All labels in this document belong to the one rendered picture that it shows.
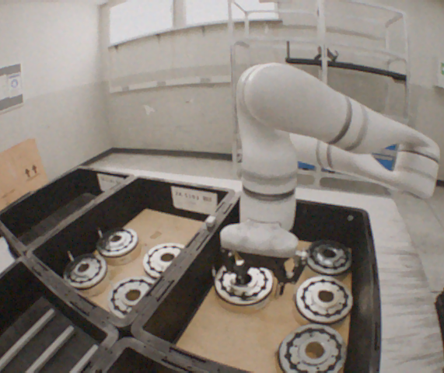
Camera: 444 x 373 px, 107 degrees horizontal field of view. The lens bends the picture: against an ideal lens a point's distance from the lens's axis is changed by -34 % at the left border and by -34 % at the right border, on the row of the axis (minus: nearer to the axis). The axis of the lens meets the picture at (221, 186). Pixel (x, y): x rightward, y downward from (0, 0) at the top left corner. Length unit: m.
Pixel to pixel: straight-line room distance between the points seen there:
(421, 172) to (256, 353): 0.39
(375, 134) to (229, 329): 0.36
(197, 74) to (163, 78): 0.53
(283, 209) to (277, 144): 0.08
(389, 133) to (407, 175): 0.11
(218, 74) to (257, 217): 3.04
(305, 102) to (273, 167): 0.08
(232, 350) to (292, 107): 0.34
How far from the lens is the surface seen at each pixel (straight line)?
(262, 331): 0.41
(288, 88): 0.24
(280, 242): 0.28
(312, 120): 0.27
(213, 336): 0.41
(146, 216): 0.70
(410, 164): 0.44
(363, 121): 0.32
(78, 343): 0.46
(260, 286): 0.43
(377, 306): 0.36
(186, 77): 3.47
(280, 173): 0.28
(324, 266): 0.49
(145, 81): 3.84
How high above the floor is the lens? 1.19
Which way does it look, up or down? 26 degrees down
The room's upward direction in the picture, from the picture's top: 2 degrees counter-clockwise
